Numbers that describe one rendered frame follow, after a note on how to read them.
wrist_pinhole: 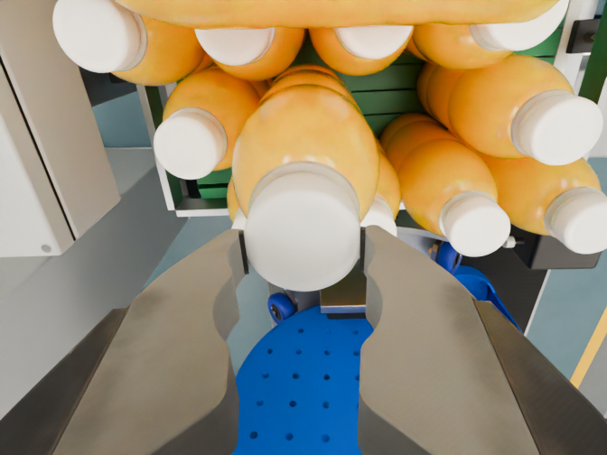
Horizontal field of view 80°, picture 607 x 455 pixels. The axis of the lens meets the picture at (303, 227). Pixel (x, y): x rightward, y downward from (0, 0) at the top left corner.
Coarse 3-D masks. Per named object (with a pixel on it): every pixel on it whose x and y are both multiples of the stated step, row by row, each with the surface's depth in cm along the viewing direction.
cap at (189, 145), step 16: (192, 112) 22; (160, 128) 21; (176, 128) 21; (192, 128) 21; (208, 128) 21; (160, 144) 22; (176, 144) 22; (192, 144) 22; (208, 144) 22; (160, 160) 22; (176, 160) 22; (192, 160) 22; (208, 160) 22; (192, 176) 23
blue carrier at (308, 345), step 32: (288, 320) 44; (320, 320) 43; (352, 320) 43; (256, 352) 40; (288, 352) 39; (320, 352) 39; (352, 352) 39; (256, 384) 36; (288, 384) 36; (320, 384) 36; (352, 384) 36; (256, 416) 33; (288, 416) 33; (320, 416) 33; (352, 416) 33; (256, 448) 31; (288, 448) 30; (320, 448) 30; (352, 448) 30
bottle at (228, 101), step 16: (192, 80) 25; (208, 80) 25; (224, 80) 26; (240, 80) 27; (272, 80) 38; (176, 96) 24; (192, 96) 24; (208, 96) 24; (224, 96) 24; (240, 96) 26; (256, 96) 28; (176, 112) 23; (208, 112) 23; (224, 112) 24; (240, 112) 25; (224, 128) 23; (240, 128) 25; (224, 144) 24; (224, 160) 25
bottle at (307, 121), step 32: (288, 96) 16; (320, 96) 16; (352, 96) 24; (256, 128) 15; (288, 128) 14; (320, 128) 14; (352, 128) 15; (256, 160) 14; (288, 160) 14; (320, 160) 14; (352, 160) 14; (256, 192) 13; (352, 192) 13
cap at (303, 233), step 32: (288, 192) 11; (320, 192) 11; (256, 224) 11; (288, 224) 11; (320, 224) 11; (352, 224) 11; (256, 256) 12; (288, 256) 12; (320, 256) 12; (352, 256) 12; (288, 288) 13; (320, 288) 13
